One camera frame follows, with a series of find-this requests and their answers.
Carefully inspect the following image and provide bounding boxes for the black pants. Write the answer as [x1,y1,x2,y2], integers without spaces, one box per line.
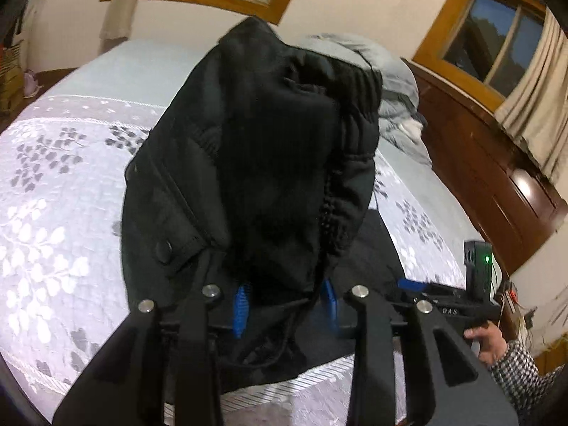
[121,17,403,392]

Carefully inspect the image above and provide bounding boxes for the checkered sleeve right forearm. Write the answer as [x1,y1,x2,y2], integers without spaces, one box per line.
[488,340,565,425]

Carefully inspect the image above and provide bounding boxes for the right hand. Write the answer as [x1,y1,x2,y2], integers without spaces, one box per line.
[463,321,508,367]

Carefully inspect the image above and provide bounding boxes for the brown wooden headboard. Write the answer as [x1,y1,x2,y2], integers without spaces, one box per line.
[410,65,567,275]

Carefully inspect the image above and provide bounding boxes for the grey leaf-pattern bedspread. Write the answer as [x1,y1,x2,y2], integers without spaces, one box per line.
[1,96,465,417]

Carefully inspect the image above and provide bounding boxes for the white pillow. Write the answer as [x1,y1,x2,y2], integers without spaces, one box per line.
[398,118,424,142]

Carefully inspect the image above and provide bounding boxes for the folded grey duvet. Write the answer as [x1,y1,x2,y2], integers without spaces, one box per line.
[299,33,432,167]

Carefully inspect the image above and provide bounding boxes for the beige curtain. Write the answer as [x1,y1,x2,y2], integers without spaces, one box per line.
[100,0,138,42]
[495,10,568,184]

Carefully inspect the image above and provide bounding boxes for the pale green bed sheet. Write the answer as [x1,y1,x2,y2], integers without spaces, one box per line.
[26,37,485,249]

